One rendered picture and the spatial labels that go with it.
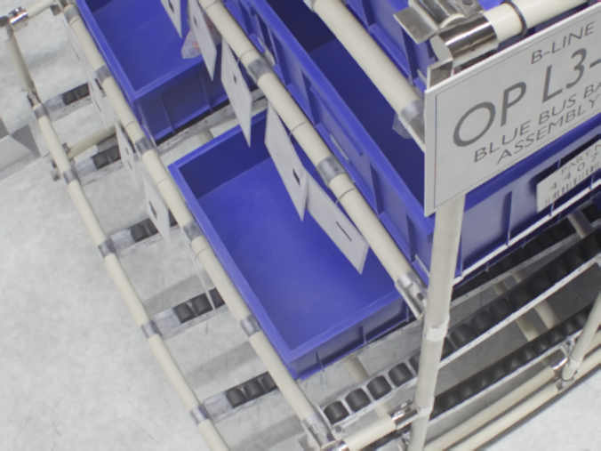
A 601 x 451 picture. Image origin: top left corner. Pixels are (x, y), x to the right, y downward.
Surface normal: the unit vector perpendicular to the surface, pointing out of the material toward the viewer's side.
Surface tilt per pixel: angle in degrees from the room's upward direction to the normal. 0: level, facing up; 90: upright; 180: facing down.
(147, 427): 0
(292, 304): 3
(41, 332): 0
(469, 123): 90
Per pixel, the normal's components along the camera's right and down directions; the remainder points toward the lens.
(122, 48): -0.09, -0.41
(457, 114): 0.51, 0.76
